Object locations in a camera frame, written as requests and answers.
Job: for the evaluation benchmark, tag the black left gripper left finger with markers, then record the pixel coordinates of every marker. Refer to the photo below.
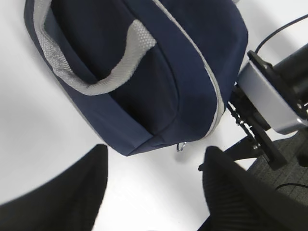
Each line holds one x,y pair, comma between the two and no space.
69,202

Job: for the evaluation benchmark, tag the navy insulated lunch bag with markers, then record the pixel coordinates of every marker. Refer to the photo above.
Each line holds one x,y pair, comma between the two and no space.
146,74

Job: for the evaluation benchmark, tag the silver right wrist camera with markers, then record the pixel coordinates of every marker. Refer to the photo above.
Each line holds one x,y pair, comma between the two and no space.
268,102

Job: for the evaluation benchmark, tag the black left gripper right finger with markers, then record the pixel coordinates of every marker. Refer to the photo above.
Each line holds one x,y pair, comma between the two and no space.
239,202

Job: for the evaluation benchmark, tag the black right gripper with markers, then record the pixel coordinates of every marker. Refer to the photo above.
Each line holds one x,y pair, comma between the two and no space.
256,142

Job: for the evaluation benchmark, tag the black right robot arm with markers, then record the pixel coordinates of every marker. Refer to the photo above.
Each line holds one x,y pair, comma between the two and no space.
293,70

